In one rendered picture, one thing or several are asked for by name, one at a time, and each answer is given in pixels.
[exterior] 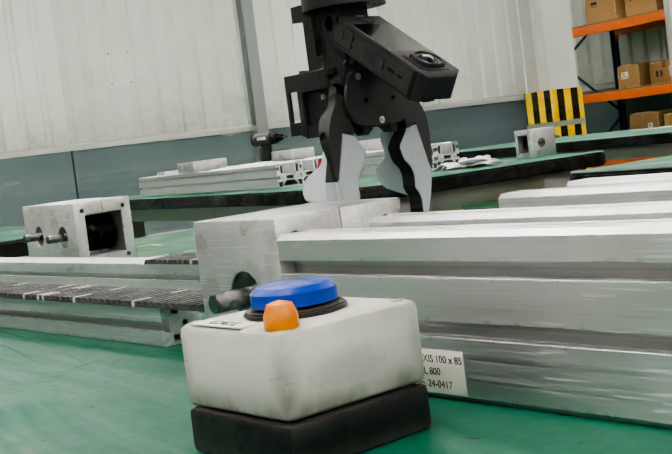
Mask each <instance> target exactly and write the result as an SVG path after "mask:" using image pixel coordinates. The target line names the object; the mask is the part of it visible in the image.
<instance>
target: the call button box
mask: <svg viewBox="0 0 672 454"><path fill-rule="evenodd" d="M296 309H297V310H298V315H299V323H300V326H299V327H297V328H294V329H289V330H283V331H272V332H270V331H265V330H264V322H263V314H264V310H254V309H252V308H250V309H248V310H244V311H240V312H236V313H231V314H227V315H223V316H218V317H214V318H210V319H205V320H199V321H193V322H190V323H188V324H186V325H185V326H183V327H182V328H181V340H182V348H183V355H184V363H185V370H186V378H187V385H188V393H189V398H190V400H191V402H192V403H193V404H196V405H199V406H196V407H194V408H193V409H191V413H190V414H191V422H192V429H193V437H194V444H195V447H196V449H197V450H199V451H203V452H207V453H211V454H356V453H359V452H362V451H365V450H367V449H370V448H373V447H376V446H379V445H382V444H384V443H387V442H390V441H393V440H396V439H399V438H401V437H404V436H407V435H410V434H413V433H416V432H418V431H421V430H424V429H427V428H429V427H430V426H431V416H430V408H429V400H428V392H427V388H426V386H425V385H423V384H418V383H417V382H419V381H421V380H422V379H423V378H424V366H423V358H422V350H421V342H420V334H419V326H418V318H417V309H416V306H415V303H414V302H412V301H410V300H406V299H402V298H400V299H383V298H359V297H339V296H338V297H337V298H336V299H334V300H332V301H328V302H325V303H321V304H316V305H312V306H307V307H302V308H296Z"/></svg>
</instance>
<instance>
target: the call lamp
mask: <svg viewBox="0 0 672 454"><path fill-rule="evenodd" d="M263 322H264V330H265V331H270V332H272V331H283V330H289V329H294V328H297V327H299V326H300V323H299V315H298V310H297V309H296V307H295V306H294V304H293V302H292V301H286V300H277V301H274V302H271V303H269V304H267V305H266V307H265V310H264V314H263Z"/></svg>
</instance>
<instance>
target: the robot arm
mask: <svg viewBox="0 0 672 454"><path fill-rule="evenodd" d="M384 4H386V0H301V5H299V6H296V7H293V8H290V10H291V17H292V24H297V23H303V29H304V37H305V45H306V52H307V60H308V67H309V70H307V71H299V74H297V75H292V76H287V77H284V84H285V91H286V99H287V106H288V114H289V121H290V129H291V136H292V137H293V136H300V135H303V137H306V138H307V139H309V138H317V137H319V139H320V143H321V147H322V150H323V155H322V161H321V164H320V166H319V168H318V169H317V170H316V171H315V172H313V173H312V174H311V175H310V176H308V177H307V178H306V180H305V182H304V186H303V195H304V198H305V200H306V201H307V202H309V203H312V202H326V201H342V200H359V199H360V190H359V185H358V183H359V176H360V173H361V172H362V170H363V168H364V166H365V158H366V151H365V149H364V148H363V146H362V145H361V144H360V143H359V141H358V140H357V139H356V137H355V136H353V134H354V133H355V134H356V135H357V136H363V135H369V134H370V131H371V130H373V127H379V128H380V129H381V130H382V131H381V134H380V141H381V144H382V147H383V150H384V154H385V157H384V160H383V161H382V162H381V163H380V164H379V165H378V166H377V168H376V173H377V176H378V179H379V181H380V183H381V184H382V185H383V186H384V187H385V188H387V189H389V190H392V191H395V192H399V193H402V194H405V195H408V197H409V201H410V209H411V212H429V207H430V197H431V166H432V164H433V162H432V151H431V140H430V130H429V125H428V121H427V117H426V114H425V112H424V110H423V107H422V106H421V104H420V102H431V101H434V100H436V99H450V98H451V96H452V92H453V89H454V86H455V83H456V79H457V76H458V73H459V69H457V68H456V67H454V66H453V65H452V64H450V63H449V62H447V61H446V60H444V59H443V58H441V57H440V56H438V55H437V54H435V53H434V52H432V51H431V50H429V49H428V48H426V47H425V46H423V45H422V44H420V43H419V42H417V41H416V40H414V39H413V38H411V37H410V36H408V35H407V34H405V33H404V32H402V31H401V30H400V29H398V28H397V27H395V26H394V25H392V24H391V23H389V22H388V21H386V20H385V19H383V18H382V17H380V16H368V10H367V9H371V8H375V7H379V6H382V5H384ZM293 92H297V97H298V104H299V112H300V119H301V122H300V123H295V119H294V112H293V104H292V97H291V93H293Z"/></svg>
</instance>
